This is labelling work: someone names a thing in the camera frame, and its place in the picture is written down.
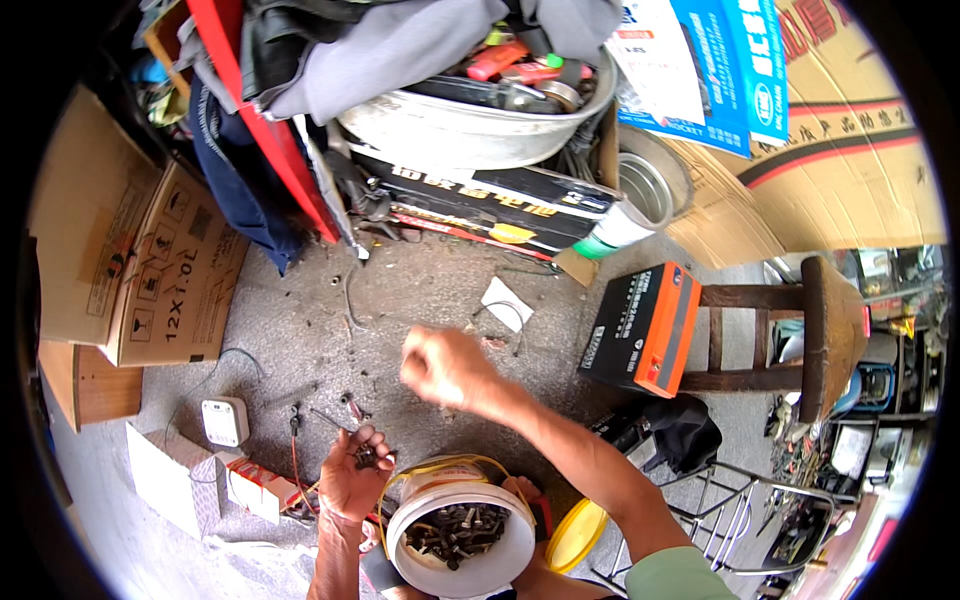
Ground thin grey wire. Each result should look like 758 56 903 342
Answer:
340 261 374 333

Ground green cable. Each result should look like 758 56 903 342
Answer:
163 346 267 445

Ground large printed cardboard sheet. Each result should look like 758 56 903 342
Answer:
621 0 948 272

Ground black and orange battery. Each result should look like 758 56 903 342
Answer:
576 260 705 400

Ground dark wooden stool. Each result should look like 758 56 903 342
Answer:
678 255 873 426

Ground open white small box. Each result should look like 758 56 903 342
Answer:
124 420 229 542

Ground shiny metal can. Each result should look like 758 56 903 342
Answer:
618 151 677 231

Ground red wire with clip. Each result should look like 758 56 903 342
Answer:
288 405 319 520

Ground white paper piece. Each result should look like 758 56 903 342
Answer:
480 275 536 335

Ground wide blue and white box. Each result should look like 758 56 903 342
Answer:
604 0 753 160

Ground yellow bucket lid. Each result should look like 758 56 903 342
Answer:
544 498 609 576

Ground black cloth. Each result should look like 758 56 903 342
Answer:
591 393 723 476

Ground large brown cardboard carton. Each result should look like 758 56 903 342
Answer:
27 82 252 369

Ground dark blue garment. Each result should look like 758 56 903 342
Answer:
186 73 306 276

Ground person's body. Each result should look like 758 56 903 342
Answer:
624 545 741 600

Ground loose bolts on floor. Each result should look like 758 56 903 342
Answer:
310 391 374 432

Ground grey garment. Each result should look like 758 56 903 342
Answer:
238 0 625 127

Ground white plastic bucket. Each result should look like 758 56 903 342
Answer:
377 453 539 600

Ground green and white roll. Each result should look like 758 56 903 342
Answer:
573 198 666 262

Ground black bent wire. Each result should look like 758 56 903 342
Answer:
471 299 528 359

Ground handful of dark bolts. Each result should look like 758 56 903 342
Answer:
352 444 398 472

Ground wooden crate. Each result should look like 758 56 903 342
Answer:
141 0 198 100

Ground person's left hand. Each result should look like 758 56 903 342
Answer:
318 424 396 526

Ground red metal bar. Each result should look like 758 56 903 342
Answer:
185 0 344 246

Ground heap of bolts in bucket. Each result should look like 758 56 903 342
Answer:
403 502 512 572

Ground black printed carton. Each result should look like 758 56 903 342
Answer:
348 141 625 261

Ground metal basin with tools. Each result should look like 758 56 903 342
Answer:
336 22 621 172

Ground chrome metal rack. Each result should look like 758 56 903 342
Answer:
591 460 839 595

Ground red and white small box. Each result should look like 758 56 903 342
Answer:
217 450 303 526

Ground person's right hand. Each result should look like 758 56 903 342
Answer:
399 324 501 415

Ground cluttered workshop shelf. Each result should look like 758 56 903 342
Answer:
763 246 951 505

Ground wooden board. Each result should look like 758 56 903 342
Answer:
37 341 144 435

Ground white square plastic device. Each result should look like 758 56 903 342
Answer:
200 395 252 450

